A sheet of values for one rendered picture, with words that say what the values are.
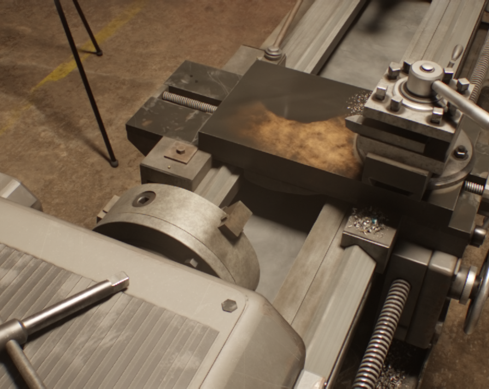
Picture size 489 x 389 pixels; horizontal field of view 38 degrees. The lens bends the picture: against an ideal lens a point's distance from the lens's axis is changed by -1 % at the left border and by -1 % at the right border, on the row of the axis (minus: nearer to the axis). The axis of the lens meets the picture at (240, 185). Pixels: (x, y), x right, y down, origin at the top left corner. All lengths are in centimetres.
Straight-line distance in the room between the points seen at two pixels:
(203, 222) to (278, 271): 60
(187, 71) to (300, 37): 39
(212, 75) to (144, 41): 184
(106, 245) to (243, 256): 28
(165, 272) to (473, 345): 179
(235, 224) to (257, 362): 32
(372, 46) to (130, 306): 169
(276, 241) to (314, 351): 40
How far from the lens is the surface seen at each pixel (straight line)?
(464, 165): 153
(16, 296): 75
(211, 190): 154
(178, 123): 167
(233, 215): 99
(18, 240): 80
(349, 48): 226
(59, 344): 71
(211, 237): 97
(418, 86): 133
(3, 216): 83
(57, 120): 318
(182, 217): 97
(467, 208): 155
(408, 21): 245
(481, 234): 179
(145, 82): 335
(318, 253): 145
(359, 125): 136
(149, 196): 101
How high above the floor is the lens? 191
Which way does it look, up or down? 43 degrees down
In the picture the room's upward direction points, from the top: 2 degrees clockwise
